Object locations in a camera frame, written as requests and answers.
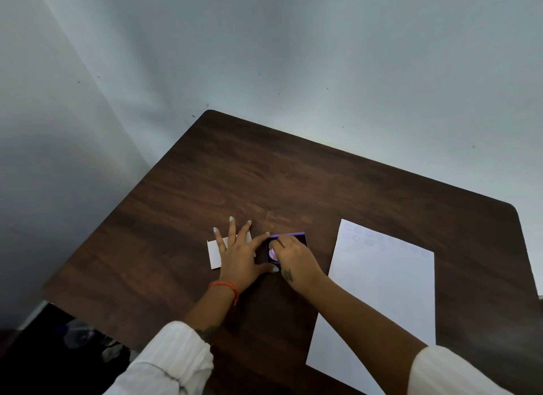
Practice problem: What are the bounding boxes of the person's right hand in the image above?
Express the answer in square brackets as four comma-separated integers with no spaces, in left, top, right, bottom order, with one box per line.
[268,234,327,296]

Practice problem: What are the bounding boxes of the person's left hand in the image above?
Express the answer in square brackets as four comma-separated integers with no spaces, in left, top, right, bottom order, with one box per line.
[213,216,280,293]

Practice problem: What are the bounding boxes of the small white paper card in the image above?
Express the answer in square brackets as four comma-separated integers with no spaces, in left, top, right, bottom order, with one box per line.
[207,232,256,270]

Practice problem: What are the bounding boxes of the purple ink pad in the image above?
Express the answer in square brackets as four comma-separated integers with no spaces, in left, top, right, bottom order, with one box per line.
[265,232,308,265]

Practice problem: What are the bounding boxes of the person's left forearm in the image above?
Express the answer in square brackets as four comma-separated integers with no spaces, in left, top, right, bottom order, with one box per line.
[104,285,239,395]

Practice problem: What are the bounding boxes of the person's right forearm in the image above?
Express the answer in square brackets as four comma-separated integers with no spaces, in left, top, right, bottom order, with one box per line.
[293,275,512,395]

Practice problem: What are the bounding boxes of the large white paper sheet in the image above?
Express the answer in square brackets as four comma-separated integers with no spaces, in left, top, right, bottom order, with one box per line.
[305,219,437,395]

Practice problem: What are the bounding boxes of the crumpled pale plastic wrapper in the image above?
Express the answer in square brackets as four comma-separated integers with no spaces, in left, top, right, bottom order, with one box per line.
[101,340,125,363]

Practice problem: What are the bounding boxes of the clear plastic bottle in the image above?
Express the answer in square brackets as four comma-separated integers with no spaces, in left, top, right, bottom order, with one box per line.
[63,319,97,349]

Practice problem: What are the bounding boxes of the orange thread bracelet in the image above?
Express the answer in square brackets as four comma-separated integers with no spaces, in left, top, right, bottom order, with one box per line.
[208,280,240,306]

